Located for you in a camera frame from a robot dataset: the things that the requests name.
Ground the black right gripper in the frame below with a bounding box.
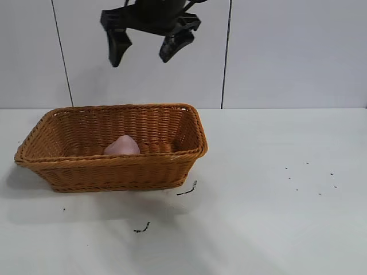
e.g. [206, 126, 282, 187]
[100, 0, 208, 68]

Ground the pink peach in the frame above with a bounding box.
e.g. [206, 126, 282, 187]
[103, 135, 141, 156]

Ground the brown woven wicker basket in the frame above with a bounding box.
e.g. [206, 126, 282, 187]
[14, 103, 209, 193]

